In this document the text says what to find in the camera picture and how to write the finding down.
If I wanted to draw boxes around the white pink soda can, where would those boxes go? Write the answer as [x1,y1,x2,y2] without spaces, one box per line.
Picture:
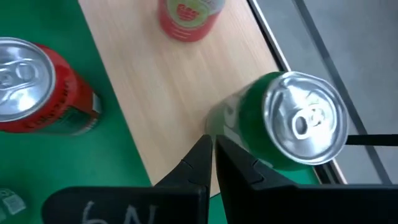
[157,0,226,43]

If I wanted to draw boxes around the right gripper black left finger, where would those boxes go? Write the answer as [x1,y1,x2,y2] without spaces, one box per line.
[42,134,214,224]

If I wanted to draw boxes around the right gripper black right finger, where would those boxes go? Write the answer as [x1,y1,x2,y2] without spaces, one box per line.
[215,135,398,224]

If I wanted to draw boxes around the red Coca-Cola can black script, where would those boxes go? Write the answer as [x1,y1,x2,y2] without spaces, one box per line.
[0,36,103,135]

